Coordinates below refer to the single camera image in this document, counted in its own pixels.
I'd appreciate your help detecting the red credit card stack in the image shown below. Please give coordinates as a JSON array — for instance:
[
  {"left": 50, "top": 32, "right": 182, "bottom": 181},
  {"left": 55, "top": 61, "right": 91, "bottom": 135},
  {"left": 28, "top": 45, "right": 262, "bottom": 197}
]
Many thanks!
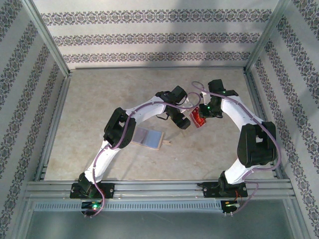
[{"left": 189, "top": 106, "right": 207, "bottom": 129}]

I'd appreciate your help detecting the clear acrylic card box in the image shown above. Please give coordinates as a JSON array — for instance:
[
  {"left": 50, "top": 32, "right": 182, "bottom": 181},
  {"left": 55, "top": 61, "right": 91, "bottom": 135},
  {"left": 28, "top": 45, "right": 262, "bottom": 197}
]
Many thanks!
[{"left": 188, "top": 109, "right": 209, "bottom": 131}]

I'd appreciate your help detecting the wooden board with clear cover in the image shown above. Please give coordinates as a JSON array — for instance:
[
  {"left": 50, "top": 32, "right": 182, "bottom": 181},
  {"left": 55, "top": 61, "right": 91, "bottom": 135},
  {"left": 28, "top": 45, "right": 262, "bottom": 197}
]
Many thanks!
[{"left": 131, "top": 126, "right": 172, "bottom": 151}]

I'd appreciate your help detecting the grey metal bottom panel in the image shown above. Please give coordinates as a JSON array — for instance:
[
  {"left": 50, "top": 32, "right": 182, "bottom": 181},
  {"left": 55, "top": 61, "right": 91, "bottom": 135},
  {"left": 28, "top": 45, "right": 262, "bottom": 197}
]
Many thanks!
[{"left": 26, "top": 199, "right": 310, "bottom": 239}]

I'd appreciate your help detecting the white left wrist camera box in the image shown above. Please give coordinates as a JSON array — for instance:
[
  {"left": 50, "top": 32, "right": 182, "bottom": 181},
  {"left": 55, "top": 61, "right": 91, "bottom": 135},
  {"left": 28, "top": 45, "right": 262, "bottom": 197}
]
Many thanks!
[{"left": 181, "top": 101, "right": 196, "bottom": 112}]

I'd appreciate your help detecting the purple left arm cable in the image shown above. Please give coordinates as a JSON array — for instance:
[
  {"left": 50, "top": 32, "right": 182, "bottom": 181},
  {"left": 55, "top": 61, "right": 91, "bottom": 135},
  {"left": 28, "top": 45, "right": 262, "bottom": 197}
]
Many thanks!
[{"left": 84, "top": 92, "right": 202, "bottom": 218}]

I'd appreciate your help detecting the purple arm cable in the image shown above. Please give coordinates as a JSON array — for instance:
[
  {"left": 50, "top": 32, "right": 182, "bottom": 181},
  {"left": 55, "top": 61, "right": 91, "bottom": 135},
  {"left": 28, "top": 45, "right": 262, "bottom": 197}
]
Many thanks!
[
  {"left": 191, "top": 81, "right": 282, "bottom": 217},
  {"left": 84, "top": 92, "right": 202, "bottom": 218}
]

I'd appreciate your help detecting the aluminium right side rail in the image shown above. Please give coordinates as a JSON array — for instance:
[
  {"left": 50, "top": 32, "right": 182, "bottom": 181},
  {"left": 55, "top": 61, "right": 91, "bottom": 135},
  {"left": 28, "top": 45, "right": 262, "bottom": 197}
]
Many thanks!
[{"left": 243, "top": 69, "right": 290, "bottom": 180}]

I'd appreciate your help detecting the aluminium rail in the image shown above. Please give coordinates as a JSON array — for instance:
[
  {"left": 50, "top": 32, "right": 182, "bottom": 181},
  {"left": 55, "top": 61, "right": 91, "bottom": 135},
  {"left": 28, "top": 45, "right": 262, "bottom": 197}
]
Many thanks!
[
  {"left": 243, "top": 69, "right": 290, "bottom": 180},
  {"left": 74, "top": 66, "right": 246, "bottom": 70},
  {"left": 34, "top": 72, "right": 72, "bottom": 181},
  {"left": 24, "top": 181, "right": 295, "bottom": 200}
]

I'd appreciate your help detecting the aluminium back rail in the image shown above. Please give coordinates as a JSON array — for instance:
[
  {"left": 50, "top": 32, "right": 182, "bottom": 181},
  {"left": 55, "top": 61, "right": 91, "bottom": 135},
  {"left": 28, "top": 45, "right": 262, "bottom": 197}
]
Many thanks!
[{"left": 74, "top": 66, "right": 246, "bottom": 70}]

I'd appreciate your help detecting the aluminium front rail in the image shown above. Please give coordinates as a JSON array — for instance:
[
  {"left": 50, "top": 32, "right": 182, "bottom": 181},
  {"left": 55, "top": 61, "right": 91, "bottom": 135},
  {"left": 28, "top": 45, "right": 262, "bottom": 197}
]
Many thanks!
[{"left": 24, "top": 181, "right": 295, "bottom": 200}]

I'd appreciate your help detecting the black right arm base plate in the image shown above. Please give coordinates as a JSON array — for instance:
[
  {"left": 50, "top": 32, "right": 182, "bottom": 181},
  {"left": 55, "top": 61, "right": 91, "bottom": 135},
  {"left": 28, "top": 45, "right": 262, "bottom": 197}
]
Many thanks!
[{"left": 203, "top": 181, "right": 248, "bottom": 199}]

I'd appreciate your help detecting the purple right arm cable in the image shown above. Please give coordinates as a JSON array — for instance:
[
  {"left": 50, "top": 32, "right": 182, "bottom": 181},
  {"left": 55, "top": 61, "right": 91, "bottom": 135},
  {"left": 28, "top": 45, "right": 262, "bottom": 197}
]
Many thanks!
[{"left": 191, "top": 81, "right": 282, "bottom": 217}]

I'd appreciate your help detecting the slotted grey cable duct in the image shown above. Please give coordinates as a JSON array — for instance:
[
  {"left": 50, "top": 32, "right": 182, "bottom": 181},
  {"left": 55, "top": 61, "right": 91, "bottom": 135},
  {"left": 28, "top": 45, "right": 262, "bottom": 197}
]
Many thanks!
[{"left": 32, "top": 200, "right": 222, "bottom": 212}]

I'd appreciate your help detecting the aluminium right corner post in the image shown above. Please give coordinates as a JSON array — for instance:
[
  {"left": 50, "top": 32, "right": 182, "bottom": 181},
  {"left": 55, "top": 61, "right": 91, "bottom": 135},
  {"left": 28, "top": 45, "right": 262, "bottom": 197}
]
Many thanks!
[{"left": 245, "top": 0, "right": 291, "bottom": 73}]

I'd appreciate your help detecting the aluminium corner post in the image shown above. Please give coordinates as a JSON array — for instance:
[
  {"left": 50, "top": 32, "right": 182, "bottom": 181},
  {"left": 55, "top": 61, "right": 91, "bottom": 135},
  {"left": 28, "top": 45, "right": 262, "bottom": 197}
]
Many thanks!
[
  {"left": 21, "top": 0, "right": 72, "bottom": 78},
  {"left": 245, "top": 0, "right": 291, "bottom": 73}
]

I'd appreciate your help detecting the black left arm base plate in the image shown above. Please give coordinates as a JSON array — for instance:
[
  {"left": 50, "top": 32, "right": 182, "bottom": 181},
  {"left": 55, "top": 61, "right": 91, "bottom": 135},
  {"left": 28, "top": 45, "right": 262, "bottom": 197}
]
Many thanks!
[{"left": 70, "top": 182, "right": 115, "bottom": 199}]

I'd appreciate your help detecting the aluminium left side rail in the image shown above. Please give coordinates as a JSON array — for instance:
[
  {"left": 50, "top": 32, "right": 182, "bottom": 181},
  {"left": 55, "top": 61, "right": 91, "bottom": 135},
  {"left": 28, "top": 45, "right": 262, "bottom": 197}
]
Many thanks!
[{"left": 34, "top": 72, "right": 72, "bottom": 181}]

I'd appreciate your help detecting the aluminium left corner post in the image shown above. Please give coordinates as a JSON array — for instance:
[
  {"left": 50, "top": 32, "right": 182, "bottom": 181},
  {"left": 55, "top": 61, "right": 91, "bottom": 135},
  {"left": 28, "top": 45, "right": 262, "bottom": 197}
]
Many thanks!
[{"left": 21, "top": 0, "right": 72, "bottom": 78}]

